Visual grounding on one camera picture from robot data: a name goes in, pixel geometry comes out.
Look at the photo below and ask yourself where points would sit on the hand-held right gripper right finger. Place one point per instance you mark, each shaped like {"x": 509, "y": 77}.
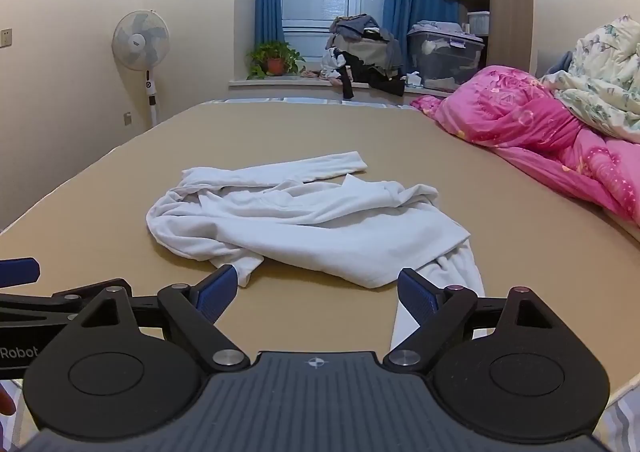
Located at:
{"x": 415, "y": 297}

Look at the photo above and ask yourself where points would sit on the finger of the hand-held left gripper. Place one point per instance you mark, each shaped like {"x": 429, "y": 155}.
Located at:
{"x": 50, "y": 304}
{"x": 20, "y": 271}

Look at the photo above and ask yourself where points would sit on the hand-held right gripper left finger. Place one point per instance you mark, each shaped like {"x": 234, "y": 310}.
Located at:
{"x": 217, "y": 289}

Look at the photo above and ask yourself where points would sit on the white long-sleeved garment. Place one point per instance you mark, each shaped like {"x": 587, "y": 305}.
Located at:
{"x": 310, "y": 227}

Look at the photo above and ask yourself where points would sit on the pile of dark clothes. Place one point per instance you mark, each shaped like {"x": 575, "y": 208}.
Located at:
{"x": 362, "y": 52}

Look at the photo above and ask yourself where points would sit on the person's left hand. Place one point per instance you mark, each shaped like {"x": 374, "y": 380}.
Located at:
{"x": 5, "y": 402}

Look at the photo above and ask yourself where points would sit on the pink quilt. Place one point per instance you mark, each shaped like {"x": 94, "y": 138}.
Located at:
{"x": 500, "y": 117}

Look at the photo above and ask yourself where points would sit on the white windowsill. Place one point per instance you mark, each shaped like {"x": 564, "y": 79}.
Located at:
{"x": 290, "y": 83}

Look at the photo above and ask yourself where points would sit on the potted green plant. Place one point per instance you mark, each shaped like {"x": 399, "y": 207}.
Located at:
{"x": 275, "y": 63}

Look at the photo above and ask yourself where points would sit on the grey plastic storage box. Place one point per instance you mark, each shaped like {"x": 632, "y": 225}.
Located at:
{"x": 445, "y": 59}

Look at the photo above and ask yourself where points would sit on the grey striped cloth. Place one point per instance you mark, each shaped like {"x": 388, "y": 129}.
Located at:
{"x": 622, "y": 422}

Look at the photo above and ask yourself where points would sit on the white standing fan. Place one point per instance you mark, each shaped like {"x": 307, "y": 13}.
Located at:
{"x": 140, "y": 39}

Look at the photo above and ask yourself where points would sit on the white slatted basket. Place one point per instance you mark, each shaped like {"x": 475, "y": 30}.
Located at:
{"x": 478, "y": 22}

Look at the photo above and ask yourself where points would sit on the pale floral quilt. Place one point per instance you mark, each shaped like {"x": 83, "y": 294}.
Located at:
{"x": 600, "y": 72}

